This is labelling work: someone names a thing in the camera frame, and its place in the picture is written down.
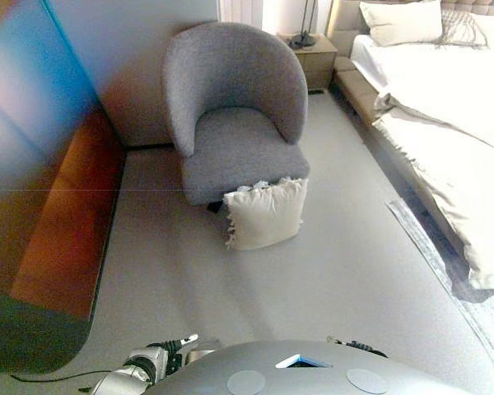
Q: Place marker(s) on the silver robot torso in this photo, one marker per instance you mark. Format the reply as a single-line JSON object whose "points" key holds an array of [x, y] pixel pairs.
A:
{"points": [[304, 378]]}

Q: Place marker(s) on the cream duvet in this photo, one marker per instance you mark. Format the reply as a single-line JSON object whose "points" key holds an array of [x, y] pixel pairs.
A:
{"points": [[457, 173]]}

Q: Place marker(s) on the beige upholstered bed frame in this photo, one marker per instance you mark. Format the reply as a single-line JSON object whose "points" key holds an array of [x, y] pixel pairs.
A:
{"points": [[354, 86]]}

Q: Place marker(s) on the white pleated curtain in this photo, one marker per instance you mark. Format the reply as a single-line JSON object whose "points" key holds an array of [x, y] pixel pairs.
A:
{"points": [[236, 10]]}

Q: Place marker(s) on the cream pillow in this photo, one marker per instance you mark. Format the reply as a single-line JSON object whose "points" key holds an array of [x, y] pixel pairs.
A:
{"points": [[403, 22]]}

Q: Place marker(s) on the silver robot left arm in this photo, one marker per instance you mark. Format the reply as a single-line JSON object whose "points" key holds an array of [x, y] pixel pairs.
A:
{"points": [[123, 378]]}

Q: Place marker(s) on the white fringed cushion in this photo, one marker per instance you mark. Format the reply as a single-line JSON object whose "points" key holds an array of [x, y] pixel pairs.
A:
{"points": [[263, 218]]}

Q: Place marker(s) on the tufted beige headboard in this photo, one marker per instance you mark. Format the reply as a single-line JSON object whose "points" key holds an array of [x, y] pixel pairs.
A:
{"points": [[477, 5]]}

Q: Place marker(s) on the pale patterned rug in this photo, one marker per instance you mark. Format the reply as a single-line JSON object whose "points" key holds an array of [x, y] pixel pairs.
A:
{"points": [[490, 321]]}

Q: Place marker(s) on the beige wooden nightstand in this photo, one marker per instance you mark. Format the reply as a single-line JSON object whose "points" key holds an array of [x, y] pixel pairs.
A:
{"points": [[317, 66]]}

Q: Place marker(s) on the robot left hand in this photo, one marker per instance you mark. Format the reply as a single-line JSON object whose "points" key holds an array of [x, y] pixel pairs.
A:
{"points": [[177, 349]]}

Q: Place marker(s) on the grey fabric tub armchair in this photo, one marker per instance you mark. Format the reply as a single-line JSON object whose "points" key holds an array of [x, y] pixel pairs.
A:
{"points": [[239, 144]]}

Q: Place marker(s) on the colourful glossy panel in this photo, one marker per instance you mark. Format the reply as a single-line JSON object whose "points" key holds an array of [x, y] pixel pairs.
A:
{"points": [[33, 164]]}

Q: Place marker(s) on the white bed sheet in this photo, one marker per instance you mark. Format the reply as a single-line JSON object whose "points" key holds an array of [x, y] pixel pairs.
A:
{"points": [[436, 78]]}

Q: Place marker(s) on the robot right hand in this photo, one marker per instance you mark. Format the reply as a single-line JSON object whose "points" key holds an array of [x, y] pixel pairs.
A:
{"points": [[360, 345]]}

